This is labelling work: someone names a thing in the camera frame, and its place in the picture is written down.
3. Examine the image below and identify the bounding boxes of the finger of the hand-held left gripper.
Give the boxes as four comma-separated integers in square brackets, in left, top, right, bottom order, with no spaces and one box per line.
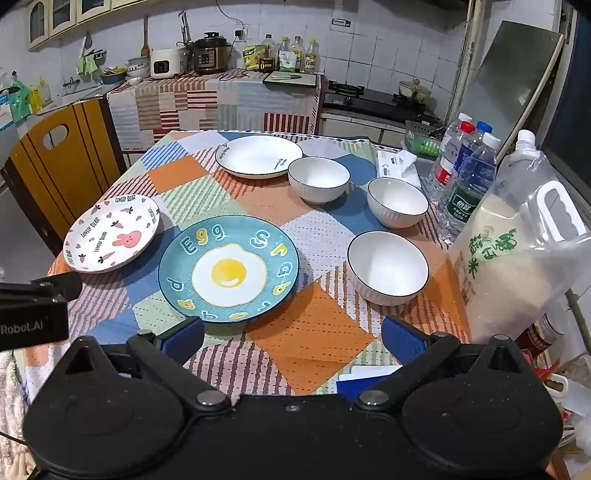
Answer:
[0,272,83,304]

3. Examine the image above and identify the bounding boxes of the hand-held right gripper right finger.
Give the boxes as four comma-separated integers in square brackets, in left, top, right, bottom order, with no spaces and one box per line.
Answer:
[353,316,529,414]

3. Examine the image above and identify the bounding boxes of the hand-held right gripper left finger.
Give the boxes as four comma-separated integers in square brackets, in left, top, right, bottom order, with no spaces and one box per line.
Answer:
[60,318,232,414]

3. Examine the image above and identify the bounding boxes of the blue egg print plate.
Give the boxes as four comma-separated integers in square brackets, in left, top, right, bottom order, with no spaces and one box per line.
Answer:
[158,215,300,322]

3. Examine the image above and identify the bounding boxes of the white ribbed bowl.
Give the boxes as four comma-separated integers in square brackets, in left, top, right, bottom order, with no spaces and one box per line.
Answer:
[288,157,351,205]
[368,178,430,230]
[346,231,430,306]

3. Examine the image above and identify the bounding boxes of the pink rabbit print plate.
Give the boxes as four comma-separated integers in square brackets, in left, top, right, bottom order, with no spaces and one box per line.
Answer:
[63,194,161,274]

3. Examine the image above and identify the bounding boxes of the stack of white bowls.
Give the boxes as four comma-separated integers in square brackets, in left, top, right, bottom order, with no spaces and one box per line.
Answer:
[126,56,151,79]

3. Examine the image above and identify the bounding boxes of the patchwork tablecloth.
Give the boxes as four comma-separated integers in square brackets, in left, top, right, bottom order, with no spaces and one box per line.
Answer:
[21,129,472,416]

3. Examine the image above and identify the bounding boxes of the yellow wooden chair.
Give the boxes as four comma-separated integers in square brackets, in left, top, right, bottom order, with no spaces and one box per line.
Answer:
[0,97,129,258]

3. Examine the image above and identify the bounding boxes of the clear plastic rice bag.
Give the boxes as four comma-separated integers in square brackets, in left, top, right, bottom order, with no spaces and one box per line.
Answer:
[448,129,589,344]

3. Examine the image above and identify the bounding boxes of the red lidded jar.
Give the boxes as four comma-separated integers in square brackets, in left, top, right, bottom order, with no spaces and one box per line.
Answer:
[516,314,560,360]

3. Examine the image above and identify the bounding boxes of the green label water bottle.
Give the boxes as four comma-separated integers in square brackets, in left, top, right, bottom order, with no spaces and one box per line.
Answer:
[441,133,502,244]

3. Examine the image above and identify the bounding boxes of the red label water bottle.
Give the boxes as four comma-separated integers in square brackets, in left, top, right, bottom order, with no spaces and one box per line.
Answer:
[428,121,476,204]

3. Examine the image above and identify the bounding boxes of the white tissue pack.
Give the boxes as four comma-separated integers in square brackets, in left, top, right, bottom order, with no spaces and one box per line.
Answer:
[375,150,422,188]

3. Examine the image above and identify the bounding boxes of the green plastic bag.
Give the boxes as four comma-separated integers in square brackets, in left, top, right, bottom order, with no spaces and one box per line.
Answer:
[8,74,31,123]

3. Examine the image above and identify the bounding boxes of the green striped packet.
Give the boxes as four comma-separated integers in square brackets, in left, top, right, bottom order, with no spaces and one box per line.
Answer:
[405,121,445,160]

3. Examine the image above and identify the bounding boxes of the blue label water bottle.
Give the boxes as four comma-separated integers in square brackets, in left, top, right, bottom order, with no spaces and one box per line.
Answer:
[455,121,494,185]

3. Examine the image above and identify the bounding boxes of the white base cabinet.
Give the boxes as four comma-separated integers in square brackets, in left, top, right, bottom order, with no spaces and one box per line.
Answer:
[320,111,409,145]

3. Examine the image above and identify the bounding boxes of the striped patchwork counter cloth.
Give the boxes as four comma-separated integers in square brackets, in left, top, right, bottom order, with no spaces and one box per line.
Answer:
[107,69,324,148]

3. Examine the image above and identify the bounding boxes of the green hanging cloth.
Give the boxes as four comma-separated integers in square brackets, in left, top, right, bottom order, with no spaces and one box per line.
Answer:
[76,50,108,75]

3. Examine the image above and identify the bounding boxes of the white cap clear bottle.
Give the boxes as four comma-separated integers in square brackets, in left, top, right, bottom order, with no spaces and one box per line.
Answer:
[445,112,474,134]

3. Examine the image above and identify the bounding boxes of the black gas stove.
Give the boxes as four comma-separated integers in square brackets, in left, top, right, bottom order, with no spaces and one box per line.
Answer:
[323,82,439,126]

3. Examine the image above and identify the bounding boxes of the white rice cooker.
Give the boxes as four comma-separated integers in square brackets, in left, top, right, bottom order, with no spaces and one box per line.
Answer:
[150,47,186,80]

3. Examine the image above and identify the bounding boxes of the cream cooking pot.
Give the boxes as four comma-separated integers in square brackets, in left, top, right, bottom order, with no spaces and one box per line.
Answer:
[398,78,433,103]

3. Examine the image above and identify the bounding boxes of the grey metal panel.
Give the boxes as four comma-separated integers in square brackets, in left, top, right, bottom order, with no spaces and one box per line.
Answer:
[455,19,566,160]

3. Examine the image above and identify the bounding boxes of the black pressure cooker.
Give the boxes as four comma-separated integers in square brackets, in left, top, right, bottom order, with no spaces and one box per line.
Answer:
[193,32,232,76]

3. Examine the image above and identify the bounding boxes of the white cutting board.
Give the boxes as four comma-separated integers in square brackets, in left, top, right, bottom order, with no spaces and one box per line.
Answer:
[263,70,320,86]

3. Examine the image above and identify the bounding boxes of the cream wall cabinets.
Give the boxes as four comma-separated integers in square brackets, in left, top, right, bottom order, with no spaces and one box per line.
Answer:
[25,0,155,51]

